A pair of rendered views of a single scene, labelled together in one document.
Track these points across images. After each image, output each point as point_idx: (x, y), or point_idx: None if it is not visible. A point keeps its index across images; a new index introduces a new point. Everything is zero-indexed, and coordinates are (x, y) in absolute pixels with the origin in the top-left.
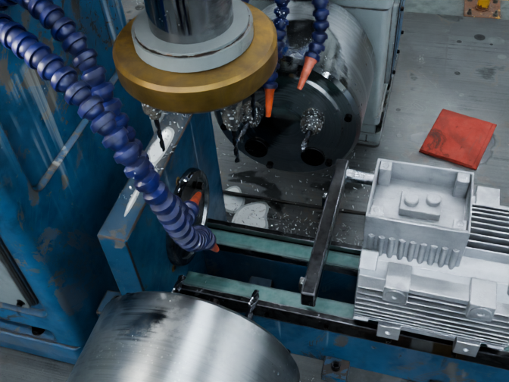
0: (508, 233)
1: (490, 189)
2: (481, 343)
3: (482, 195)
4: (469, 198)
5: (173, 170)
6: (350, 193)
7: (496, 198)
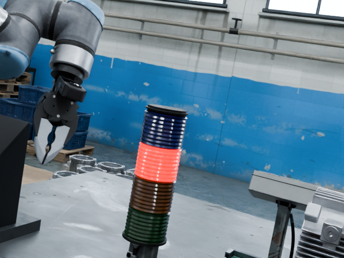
0: (335, 191)
1: (331, 223)
2: None
3: (339, 223)
4: None
5: None
6: None
7: (328, 220)
